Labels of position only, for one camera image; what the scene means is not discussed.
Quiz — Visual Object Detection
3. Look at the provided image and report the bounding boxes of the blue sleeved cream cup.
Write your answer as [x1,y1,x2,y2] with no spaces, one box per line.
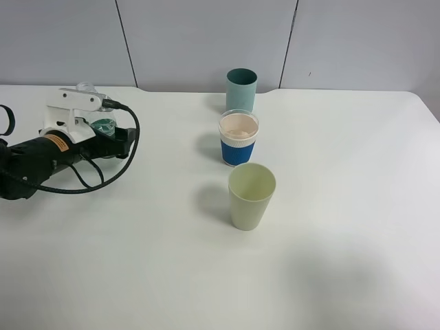
[219,109,259,166]

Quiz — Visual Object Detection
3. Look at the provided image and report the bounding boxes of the clear bottle with green label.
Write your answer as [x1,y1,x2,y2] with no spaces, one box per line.
[76,82,117,136]

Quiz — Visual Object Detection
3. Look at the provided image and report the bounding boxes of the black braided left camera cable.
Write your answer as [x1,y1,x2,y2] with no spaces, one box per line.
[0,99,141,195]

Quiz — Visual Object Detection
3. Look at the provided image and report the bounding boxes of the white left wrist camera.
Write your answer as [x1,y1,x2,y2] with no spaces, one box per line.
[38,87,106,145]

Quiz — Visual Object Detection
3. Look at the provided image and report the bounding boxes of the light green plastic cup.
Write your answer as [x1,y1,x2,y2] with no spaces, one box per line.
[228,163,276,231]

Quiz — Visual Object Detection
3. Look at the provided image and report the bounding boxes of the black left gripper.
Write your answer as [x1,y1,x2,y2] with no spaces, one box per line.
[6,127,137,186]

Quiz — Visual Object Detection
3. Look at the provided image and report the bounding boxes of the teal cylindrical cup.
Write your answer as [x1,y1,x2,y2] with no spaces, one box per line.
[226,68,258,112]

